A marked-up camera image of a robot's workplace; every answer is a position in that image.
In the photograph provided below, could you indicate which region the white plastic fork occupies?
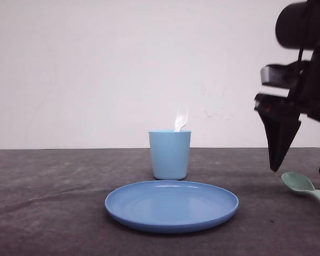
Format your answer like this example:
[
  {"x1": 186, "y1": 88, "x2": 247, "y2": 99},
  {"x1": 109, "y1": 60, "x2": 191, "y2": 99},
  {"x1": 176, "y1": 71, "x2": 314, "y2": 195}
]
[{"x1": 174, "y1": 106, "x2": 188, "y2": 132}]

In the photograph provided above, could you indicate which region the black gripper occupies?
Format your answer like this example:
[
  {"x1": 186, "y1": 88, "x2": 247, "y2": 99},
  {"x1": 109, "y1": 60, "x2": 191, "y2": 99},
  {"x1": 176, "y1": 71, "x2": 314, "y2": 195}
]
[{"x1": 254, "y1": 47, "x2": 320, "y2": 174}]

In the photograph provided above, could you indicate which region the mint green plastic spoon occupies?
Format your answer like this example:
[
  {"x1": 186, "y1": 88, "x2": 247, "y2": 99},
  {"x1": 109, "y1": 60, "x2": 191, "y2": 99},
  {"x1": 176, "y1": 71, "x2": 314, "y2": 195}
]
[{"x1": 281, "y1": 172, "x2": 320, "y2": 202}]

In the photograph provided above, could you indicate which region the black cable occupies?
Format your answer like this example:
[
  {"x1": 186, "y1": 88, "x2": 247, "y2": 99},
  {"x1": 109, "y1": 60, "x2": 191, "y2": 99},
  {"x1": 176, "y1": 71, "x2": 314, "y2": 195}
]
[{"x1": 295, "y1": 5, "x2": 310, "y2": 81}]

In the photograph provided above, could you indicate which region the light blue plastic cup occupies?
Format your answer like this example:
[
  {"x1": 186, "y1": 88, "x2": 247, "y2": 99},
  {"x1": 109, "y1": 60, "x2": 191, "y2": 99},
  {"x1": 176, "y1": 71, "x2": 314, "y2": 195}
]
[{"x1": 149, "y1": 130, "x2": 191, "y2": 180}]

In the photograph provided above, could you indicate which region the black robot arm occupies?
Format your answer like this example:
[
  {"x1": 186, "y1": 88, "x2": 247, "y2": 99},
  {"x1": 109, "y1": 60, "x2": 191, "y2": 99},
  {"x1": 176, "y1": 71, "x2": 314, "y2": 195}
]
[{"x1": 254, "y1": 1, "x2": 320, "y2": 172}]

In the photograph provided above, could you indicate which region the blue plastic plate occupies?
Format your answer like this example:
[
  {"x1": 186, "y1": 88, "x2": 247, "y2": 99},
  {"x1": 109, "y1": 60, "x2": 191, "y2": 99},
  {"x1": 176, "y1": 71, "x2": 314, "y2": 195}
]
[{"x1": 105, "y1": 180, "x2": 239, "y2": 234}]

